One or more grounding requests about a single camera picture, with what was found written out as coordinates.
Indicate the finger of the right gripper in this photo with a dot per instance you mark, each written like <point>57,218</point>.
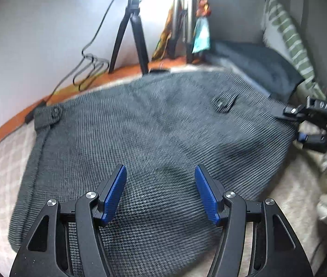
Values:
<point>314,142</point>
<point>295,113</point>

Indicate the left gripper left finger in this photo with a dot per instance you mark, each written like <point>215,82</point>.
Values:
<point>109,195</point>

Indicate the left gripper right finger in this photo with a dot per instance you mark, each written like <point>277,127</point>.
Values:
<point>210,195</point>

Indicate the grey houndstooth pants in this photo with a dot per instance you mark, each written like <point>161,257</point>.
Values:
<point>160,128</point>

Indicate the folded dark cloth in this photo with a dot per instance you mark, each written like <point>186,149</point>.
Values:
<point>264,67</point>

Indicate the green striped pillow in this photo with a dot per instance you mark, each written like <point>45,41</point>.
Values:
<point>281,35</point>

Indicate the colourful doll figure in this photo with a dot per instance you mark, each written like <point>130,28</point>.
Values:
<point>202,31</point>

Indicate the orange bed sheet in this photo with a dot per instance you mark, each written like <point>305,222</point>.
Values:
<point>67,92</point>

